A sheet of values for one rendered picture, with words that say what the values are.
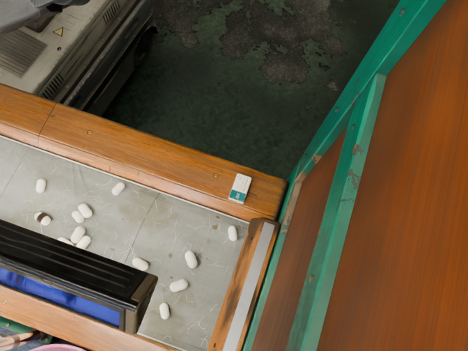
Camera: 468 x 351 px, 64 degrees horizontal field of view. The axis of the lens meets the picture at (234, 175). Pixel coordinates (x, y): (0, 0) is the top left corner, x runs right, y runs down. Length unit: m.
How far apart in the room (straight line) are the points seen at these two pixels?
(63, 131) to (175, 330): 0.52
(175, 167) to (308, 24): 1.38
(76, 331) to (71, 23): 1.03
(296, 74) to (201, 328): 1.36
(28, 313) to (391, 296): 0.78
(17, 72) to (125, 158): 0.67
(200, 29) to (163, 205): 1.28
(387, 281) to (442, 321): 0.06
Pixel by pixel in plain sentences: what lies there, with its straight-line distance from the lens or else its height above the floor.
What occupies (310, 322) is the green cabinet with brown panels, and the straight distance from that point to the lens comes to 0.34.
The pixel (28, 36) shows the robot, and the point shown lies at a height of 0.47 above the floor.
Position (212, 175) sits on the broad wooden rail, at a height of 0.76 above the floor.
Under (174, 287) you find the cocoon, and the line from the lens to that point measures 0.84.
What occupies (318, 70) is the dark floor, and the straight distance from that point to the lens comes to 1.95.
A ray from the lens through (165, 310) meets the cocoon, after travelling 0.85.
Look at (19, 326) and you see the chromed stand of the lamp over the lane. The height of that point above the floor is 0.71.
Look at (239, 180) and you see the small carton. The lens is 0.84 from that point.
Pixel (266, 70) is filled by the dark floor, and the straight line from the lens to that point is 1.90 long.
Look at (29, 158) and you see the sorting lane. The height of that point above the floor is 0.74.
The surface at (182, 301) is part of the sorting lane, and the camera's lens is 0.86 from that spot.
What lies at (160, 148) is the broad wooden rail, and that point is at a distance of 0.90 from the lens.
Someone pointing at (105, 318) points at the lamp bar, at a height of 1.07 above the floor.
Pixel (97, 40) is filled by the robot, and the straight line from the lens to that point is 1.58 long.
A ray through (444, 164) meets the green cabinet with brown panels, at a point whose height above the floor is 1.41.
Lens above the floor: 1.59
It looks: 73 degrees down
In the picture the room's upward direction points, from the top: 8 degrees clockwise
